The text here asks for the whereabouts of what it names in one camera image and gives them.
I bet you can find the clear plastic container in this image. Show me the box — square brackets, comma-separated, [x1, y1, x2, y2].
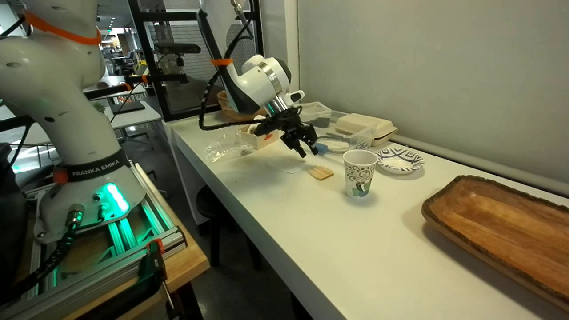
[317, 128, 375, 155]

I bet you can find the black cable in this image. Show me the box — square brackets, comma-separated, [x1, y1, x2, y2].
[0, 204, 86, 307]

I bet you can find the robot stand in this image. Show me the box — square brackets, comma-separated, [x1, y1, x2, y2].
[0, 161, 210, 320]

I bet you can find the white takeout clamshell box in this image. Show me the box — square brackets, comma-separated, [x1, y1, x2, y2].
[334, 112, 398, 147]

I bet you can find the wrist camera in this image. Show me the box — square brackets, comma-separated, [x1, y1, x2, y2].
[252, 112, 304, 137]

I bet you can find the patterned paper cup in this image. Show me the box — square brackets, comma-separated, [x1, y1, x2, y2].
[342, 149, 378, 199]

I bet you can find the small white cardboard box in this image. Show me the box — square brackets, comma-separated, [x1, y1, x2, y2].
[238, 122, 280, 150]

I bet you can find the camera on mount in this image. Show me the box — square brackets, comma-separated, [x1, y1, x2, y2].
[84, 41, 202, 100]

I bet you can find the small wooden block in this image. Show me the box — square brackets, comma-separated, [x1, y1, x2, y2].
[308, 165, 335, 181]

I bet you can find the clear plastic tub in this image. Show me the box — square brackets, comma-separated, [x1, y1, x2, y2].
[295, 101, 333, 124]

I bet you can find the wooden tray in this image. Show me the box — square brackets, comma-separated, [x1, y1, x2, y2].
[421, 175, 569, 312]

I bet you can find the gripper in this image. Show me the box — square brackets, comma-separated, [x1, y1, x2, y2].
[280, 121, 320, 159]

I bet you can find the blue patterned paper plate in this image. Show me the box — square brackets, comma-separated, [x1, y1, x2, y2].
[375, 147, 425, 175]

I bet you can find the clear plastic bag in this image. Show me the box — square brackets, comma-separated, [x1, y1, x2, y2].
[204, 132, 255, 164]

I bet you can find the wooden bowl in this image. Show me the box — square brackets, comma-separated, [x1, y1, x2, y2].
[216, 90, 268, 122]

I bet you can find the row of white desks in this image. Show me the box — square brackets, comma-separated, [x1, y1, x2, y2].
[0, 75, 163, 149]

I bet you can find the black metal frame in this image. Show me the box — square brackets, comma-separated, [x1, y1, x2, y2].
[128, 0, 265, 123]

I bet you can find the green and orange clamp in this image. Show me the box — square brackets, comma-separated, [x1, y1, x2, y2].
[137, 239, 176, 312]

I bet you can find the clear plastic sheet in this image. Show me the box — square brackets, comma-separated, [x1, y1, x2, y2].
[266, 157, 308, 175]

